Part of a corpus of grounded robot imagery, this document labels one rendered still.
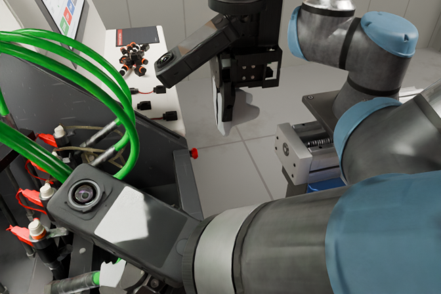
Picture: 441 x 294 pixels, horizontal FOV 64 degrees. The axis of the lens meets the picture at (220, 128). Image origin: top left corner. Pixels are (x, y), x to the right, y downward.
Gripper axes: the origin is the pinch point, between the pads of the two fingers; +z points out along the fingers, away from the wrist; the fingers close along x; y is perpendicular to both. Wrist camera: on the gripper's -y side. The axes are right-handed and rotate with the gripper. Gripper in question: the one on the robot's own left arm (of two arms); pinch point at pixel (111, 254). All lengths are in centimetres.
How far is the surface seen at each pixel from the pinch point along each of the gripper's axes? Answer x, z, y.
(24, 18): 33, 29, -32
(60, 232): 2.1, 18.9, -3.2
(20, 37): 19.3, 10.6, -24.8
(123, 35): 80, 75, -20
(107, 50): 69, 72, -20
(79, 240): 4.4, 30.8, 2.0
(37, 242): -0.6, 19.6, -5.0
